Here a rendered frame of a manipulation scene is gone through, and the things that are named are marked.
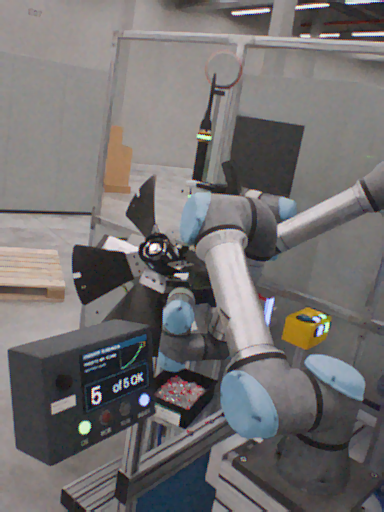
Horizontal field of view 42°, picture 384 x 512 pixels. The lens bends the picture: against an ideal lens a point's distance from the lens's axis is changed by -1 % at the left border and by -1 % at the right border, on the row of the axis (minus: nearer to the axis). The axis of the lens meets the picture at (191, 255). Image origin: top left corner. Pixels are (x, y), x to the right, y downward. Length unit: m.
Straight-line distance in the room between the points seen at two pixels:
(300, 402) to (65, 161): 6.60
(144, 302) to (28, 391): 0.82
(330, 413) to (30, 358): 0.53
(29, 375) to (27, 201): 6.40
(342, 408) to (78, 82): 6.63
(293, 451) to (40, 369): 0.50
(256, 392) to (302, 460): 0.21
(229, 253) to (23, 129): 6.16
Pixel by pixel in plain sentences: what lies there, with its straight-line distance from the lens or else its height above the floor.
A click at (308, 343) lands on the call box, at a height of 1.01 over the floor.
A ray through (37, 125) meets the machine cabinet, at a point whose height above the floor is 1.21.
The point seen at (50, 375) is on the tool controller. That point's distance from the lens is 0.88.
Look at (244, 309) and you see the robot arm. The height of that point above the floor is 1.33.
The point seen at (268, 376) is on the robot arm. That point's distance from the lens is 0.91.
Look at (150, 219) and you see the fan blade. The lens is 1.84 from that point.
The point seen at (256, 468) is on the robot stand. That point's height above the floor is 1.04.
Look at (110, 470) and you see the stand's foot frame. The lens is 2.50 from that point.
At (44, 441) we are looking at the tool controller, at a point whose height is 1.11.
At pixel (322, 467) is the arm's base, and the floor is 1.09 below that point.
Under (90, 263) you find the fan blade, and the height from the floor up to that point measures 1.10.
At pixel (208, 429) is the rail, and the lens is 1.46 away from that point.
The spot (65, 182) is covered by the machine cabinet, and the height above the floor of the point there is 0.47.
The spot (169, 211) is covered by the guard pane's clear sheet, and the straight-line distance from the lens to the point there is 2.68.
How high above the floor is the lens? 1.67
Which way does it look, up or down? 15 degrees down
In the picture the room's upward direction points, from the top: 10 degrees clockwise
